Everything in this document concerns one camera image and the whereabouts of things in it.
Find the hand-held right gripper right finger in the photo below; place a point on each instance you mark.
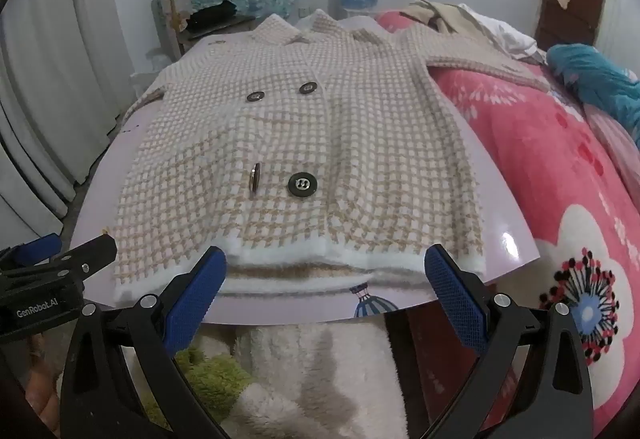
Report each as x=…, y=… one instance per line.
x=455, y=299

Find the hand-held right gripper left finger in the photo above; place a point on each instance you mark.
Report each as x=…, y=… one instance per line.
x=200, y=299

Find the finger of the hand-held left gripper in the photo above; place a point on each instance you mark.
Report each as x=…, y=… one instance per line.
x=90, y=251
x=37, y=250

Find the beige white checked knit coat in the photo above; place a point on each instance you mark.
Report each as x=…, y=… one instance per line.
x=350, y=144

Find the person's left hand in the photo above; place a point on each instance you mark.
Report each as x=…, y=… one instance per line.
x=45, y=389

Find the pink printed bed sheet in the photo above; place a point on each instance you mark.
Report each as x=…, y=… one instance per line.
x=505, y=219

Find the white green plush blanket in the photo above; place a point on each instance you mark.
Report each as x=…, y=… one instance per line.
x=310, y=379

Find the white curtain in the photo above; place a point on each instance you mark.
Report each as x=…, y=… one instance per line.
x=50, y=94

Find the pink floral blanket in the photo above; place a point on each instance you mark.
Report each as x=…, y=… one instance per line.
x=550, y=169

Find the black bag on chair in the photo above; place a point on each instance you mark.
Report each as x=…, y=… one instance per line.
x=210, y=14

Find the white cloth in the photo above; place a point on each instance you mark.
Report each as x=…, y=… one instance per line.
x=500, y=34

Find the beige garment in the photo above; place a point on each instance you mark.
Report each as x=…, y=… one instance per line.
x=440, y=14

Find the white water dispenser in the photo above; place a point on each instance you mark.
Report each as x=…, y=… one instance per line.
x=357, y=14

